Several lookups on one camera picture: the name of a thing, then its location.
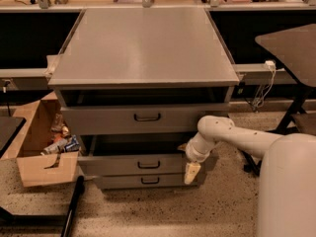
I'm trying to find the trash in cardboard box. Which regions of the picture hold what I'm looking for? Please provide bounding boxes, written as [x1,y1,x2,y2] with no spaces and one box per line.
[40,114,80,155]

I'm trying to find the dark side table right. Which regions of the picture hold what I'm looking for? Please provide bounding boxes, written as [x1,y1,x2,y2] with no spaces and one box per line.
[229,24,316,182]

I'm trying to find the black stand leg left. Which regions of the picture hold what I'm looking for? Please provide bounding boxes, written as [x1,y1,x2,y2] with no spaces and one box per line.
[0,175,86,237]

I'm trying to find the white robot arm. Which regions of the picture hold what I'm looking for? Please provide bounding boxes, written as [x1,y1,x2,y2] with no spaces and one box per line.
[184,116,316,237]

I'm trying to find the grey drawer cabinet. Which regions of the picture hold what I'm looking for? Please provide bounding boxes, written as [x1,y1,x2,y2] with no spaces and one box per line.
[47,7,240,191]

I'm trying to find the grey top drawer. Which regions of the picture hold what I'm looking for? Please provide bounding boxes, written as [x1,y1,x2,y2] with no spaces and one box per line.
[61,104,229,135]

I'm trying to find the grey drawer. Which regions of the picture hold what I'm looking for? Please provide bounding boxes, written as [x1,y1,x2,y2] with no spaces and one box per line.
[94,173,186,190]
[61,104,229,135]
[78,132,194,177]

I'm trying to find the white charger with cables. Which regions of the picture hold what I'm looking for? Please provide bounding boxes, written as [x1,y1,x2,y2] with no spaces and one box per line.
[251,60,277,112]

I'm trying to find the grey bottom drawer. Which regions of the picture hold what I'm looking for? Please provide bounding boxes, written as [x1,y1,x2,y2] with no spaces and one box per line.
[94,173,186,190]

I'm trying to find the brown cardboard box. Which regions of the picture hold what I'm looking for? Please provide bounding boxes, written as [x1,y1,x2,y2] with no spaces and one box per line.
[1,93,79,187]

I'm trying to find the black table left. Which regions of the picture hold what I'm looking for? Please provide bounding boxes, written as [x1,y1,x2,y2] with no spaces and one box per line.
[0,117,26,157]

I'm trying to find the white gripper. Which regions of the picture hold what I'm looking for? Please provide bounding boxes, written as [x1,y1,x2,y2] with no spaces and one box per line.
[178,133,214,185]

